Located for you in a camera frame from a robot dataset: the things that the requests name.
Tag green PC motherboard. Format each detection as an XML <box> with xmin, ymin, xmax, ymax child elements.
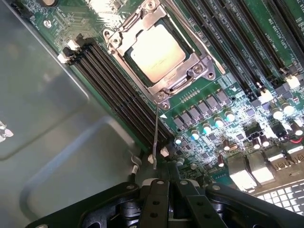
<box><xmin>18</xmin><ymin>0</ymin><xmax>304</xmax><ymax>198</ymax></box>

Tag black expansion slot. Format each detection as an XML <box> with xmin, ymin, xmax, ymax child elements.
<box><xmin>267</xmin><ymin>0</ymin><xmax>304</xmax><ymax>54</ymax></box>
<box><xmin>284</xmin><ymin>0</ymin><xmax>304</xmax><ymax>28</ymax></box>

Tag white case sticker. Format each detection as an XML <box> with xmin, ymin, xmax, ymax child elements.
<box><xmin>0</xmin><ymin>120</ymin><xmax>14</xmax><ymax>143</ymax></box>

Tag grey metal PC case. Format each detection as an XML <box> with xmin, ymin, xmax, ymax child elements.
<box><xmin>0</xmin><ymin>0</ymin><xmax>304</xmax><ymax>228</ymax></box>

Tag black fan header connector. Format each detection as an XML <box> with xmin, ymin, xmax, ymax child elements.
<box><xmin>244</xmin><ymin>125</ymin><xmax>262</xmax><ymax>143</ymax></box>

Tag CPU socket metal frame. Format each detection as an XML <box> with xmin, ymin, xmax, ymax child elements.
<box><xmin>102</xmin><ymin>0</ymin><xmax>217</xmax><ymax>110</ymax></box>

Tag black RAM slot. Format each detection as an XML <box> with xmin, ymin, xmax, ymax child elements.
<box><xmin>57</xmin><ymin>52</ymin><xmax>157</xmax><ymax>165</ymax></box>
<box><xmin>67</xmin><ymin>39</ymin><xmax>170</xmax><ymax>157</ymax></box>
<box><xmin>198</xmin><ymin>0</ymin><xmax>273</xmax><ymax>104</ymax></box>
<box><xmin>76</xmin><ymin>33</ymin><xmax>175</xmax><ymax>147</ymax></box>
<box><xmin>181</xmin><ymin>0</ymin><xmax>257</xmax><ymax>106</ymax></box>
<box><xmin>62</xmin><ymin>46</ymin><xmax>162</xmax><ymax>157</ymax></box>
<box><xmin>231</xmin><ymin>0</ymin><xmax>300</xmax><ymax>90</ymax></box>
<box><xmin>213</xmin><ymin>0</ymin><xmax>285</xmax><ymax>95</ymax></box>

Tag grey cable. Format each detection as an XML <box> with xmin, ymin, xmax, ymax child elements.
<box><xmin>129</xmin><ymin>154</ymin><xmax>143</xmax><ymax>184</ymax></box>

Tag metal rear port housing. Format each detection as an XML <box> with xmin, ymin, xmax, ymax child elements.
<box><xmin>264</xmin><ymin>146</ymin><xmax>290</xmax><ymax>172</ymax></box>
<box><xmin>227</xmin><ymin>153</ymin><xmax>258</xmax><ymax>193</ymax></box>
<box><xmin>246</xmin><ymin>151</ymin><xmax>276</xmax><ymax>186</ymax></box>
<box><xmin>286</xmin><ymin>143</ymin><xmax>304</xmax><ymax>165</ymax></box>

